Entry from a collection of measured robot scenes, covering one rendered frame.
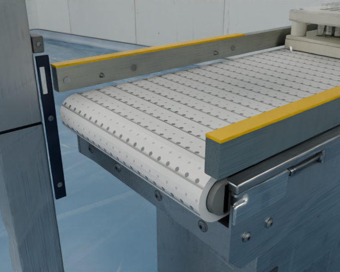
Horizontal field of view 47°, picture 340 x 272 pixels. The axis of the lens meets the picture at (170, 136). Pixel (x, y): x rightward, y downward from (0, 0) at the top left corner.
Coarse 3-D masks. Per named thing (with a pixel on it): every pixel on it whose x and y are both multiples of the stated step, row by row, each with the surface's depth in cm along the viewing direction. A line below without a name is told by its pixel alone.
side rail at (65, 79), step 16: (256, 32) 69; (272, 32) 71; (288, 32) 74; (176, 48) 58; (192, 48) 60; (208, 48) 62; (224, 48) 64; (240, 48) 67; (256, 48) 70; (80, 64) 49; (96, 64) 50; (112, 64) 52; (128, 64) 53; (144, 64) 55; (160, 64) 57; (176, 64) 59; (192, 64) 61; (64, 80) 48; (80, 80) 49; (96, 80) 51; (112, 80) 52
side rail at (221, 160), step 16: (304, 112) 34; (320, 112) 36; (336, 112) 38; (272, 128) 31; (288, 128) 33; (304, 128) 35; (320, 128) 37; (208, 144) 29; (224, 144) 28; (240, 144) 29; (256, 144) 31; (272, 144) 32; (288, 144) 34; (208, 160) 29; (224, 160) 29; (240, 160) 30; (256, 160) 31; (224, 176) 29
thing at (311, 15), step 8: (304, 8) 72; (312, 8) 72; (320, 8) 72; (296, 16) 70; (304, 16) 69; (312, 16) 67; (320, 16) 66; (328, 16) 65; (336, 16) 64; (328, 24) 66; (336, 24) 65
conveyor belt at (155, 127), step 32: (224, 64) 63; (256, 64) 63; (288, 64) 63; (320, 64) 63; (96, 96) 48; (128, 96) 48; (160, 96) 48; (192, 96) 48; (224, 96) 48; (256, 96) 48; (288, 96) 48; (96, 128) 43; (128, 128) 40; (160, 128) 39; (192, 128) 39; (128, 160) 38; (160, 160) 35; (192, 160) 33; (192, 192) 32
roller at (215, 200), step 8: (216, 184) 32; (224, 184) 32; (208, 192) 32; (216, 192) 31; (224, 192) 32; (208, 200) 32; (216, 200) 32; (224, 200) 32; (208, 208) 32; (216, 208) 32; (224, 208) 32
